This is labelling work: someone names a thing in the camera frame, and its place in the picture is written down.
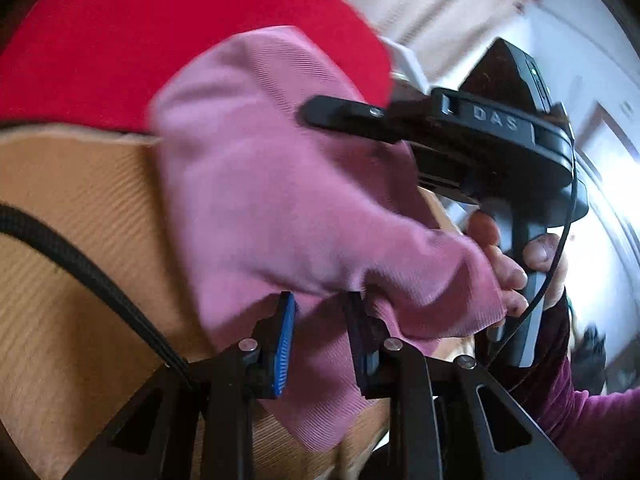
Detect maroon sleeve forearm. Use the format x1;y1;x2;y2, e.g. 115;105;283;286
533;296;639;479

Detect tan woven bed mat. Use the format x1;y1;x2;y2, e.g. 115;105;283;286
1;128;388;479

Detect right hand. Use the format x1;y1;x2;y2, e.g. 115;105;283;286
466;211;568;318

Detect red blanket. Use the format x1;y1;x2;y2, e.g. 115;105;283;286
1;0;392;132

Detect cream striped curtain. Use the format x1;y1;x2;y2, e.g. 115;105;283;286
346;0;533;84

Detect pink corduroy zip jacket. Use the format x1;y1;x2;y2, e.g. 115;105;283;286
149;26;506;452

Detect thin black cable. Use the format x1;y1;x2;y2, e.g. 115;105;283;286
484;109;582;366

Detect black braided cable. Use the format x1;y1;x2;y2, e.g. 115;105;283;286
0;201;194;384

